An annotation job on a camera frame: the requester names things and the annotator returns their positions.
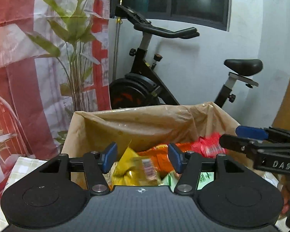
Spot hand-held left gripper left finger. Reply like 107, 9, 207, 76
40, 142, 118, 196

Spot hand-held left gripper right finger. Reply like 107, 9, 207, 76
168, 143, 251, 195

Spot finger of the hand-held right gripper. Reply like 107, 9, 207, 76
235, 126, 290, 145
219, 134, 290, 155

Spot yellow snack packet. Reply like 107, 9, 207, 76
112, 146, 163, 187

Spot red snack packet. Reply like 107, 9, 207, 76
191, 132, 229, 158

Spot light green snack bag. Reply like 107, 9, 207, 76
162, 171, 215, 190

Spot brown paper bag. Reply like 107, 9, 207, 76
61, 101, 257, 190

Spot person's right hand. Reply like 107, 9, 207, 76
279, 175, 290, 214

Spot orange snack packet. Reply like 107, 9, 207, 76
138, 144, 192, 180

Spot black exercise bike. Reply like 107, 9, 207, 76
109, 5, 264, 112

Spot green checked tablecloth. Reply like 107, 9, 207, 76
0, 156, 50, 232

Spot metal pole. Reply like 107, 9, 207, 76
112, 0, 124, 84

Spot green leafy plant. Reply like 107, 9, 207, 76
26, 0, 112, 113

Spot dark window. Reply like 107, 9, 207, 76
110, 0, 233, 32

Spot red white printed wall cloth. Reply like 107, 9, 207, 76
0, 0, 112, 208

